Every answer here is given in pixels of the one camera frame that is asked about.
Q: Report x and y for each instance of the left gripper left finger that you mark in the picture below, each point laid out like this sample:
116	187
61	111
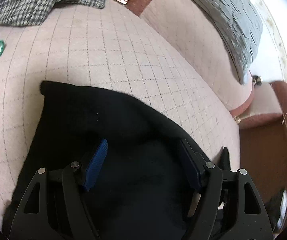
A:
56	203

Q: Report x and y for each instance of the pink red corner cushion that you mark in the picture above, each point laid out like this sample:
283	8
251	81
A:
268	105

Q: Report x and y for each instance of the pink quilted mattress cover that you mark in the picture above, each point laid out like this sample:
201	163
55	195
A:
109	48

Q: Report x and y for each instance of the black knit pants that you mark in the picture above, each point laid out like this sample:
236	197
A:
145	188

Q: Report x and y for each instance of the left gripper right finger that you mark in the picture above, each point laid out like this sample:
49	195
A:
228	204

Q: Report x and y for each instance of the grey quilted pillow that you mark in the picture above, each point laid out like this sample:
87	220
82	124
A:
240	28

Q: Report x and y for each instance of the black sandals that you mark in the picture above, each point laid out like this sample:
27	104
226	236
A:
256	80

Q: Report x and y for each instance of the pink quilted bolster cushion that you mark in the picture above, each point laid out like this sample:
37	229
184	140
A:
186	27

